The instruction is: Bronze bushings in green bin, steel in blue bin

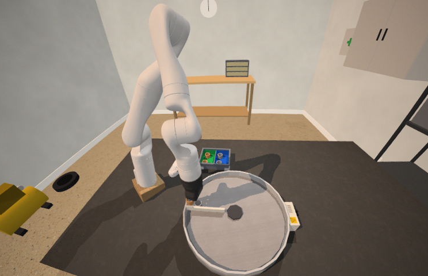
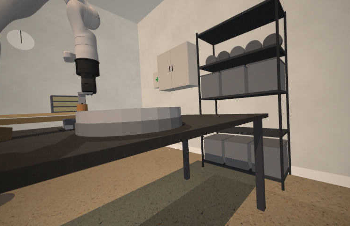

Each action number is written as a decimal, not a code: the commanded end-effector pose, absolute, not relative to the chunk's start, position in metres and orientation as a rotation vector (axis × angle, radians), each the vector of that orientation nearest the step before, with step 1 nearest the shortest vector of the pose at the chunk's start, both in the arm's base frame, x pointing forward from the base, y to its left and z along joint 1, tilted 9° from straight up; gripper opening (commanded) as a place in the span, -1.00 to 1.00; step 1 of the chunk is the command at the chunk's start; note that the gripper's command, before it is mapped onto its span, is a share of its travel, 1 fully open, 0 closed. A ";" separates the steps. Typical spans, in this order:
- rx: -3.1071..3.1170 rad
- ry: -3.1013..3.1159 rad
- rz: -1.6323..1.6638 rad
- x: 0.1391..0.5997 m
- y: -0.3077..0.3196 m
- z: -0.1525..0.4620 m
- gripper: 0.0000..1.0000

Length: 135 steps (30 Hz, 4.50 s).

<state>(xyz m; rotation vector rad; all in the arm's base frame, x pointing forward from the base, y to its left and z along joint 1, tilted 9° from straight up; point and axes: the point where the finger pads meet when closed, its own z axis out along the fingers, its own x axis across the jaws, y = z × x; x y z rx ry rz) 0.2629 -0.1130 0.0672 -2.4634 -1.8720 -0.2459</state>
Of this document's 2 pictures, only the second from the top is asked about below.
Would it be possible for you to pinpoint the short bronze cylinder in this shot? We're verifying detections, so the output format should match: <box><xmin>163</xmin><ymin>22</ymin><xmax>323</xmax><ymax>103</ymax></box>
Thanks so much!
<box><xmin>77</xmin><ymin>104</ymin><xmax>88</xmax><ymax>111</ymax></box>

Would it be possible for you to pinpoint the grey two-compartment bin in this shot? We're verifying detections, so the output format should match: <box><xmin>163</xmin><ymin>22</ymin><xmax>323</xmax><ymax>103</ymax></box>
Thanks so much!
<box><xmin>62</xmin><ymin>118</ymin><xmax>76</xmax><ymax>130</ymax></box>

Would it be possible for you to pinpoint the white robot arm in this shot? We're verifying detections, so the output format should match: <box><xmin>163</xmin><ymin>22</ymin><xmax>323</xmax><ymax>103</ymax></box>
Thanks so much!
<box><xmin>0</xmin><ymin>0</ymin><xmax>100</xmax><ymax>49</ymax></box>

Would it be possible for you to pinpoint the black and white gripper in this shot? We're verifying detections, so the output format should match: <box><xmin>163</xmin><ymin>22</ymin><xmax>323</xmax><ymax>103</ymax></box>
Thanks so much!
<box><xmin>63</xmin><ymin>44</ymin><xmax>100</xmax><ymax>104</ymax></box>

